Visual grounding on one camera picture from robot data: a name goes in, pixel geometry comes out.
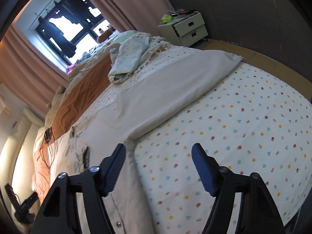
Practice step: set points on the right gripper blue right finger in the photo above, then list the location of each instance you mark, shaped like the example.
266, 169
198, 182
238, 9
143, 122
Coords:
258, 212

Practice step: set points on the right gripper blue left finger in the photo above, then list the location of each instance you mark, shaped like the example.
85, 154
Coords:
59, 211

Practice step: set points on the dark clothes hanging at window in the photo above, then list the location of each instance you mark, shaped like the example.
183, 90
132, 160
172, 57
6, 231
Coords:
65, 23

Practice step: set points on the cream padded headboard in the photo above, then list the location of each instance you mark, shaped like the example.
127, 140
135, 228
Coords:
17, 165

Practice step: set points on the dotted white bed sheet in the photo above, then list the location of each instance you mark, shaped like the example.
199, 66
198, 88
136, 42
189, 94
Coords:
249, 122

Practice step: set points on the beige plush bear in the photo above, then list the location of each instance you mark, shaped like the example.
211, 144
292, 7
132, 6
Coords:
57, 96

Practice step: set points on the orange-brown blanket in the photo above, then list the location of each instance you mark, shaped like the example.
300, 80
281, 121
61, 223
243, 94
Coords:
84, 89

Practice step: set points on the left pink curtain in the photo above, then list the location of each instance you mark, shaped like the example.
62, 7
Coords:
27, 73

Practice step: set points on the pink curtain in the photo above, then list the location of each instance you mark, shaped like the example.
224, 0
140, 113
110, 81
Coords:
139, 15
27, 73

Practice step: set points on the crumpled pale fringed cloth pile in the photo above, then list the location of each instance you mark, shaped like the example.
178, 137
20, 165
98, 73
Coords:
134, 54

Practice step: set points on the brown plush toy at window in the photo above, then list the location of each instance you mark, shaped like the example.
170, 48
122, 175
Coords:
104, 35

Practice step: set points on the white two-drawer nightstand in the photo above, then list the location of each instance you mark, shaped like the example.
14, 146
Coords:
184, 30

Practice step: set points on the green item on nightstand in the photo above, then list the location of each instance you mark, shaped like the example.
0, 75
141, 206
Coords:
166, 19

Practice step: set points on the right pink curtain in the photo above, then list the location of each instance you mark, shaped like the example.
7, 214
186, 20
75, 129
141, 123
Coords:
139, 15

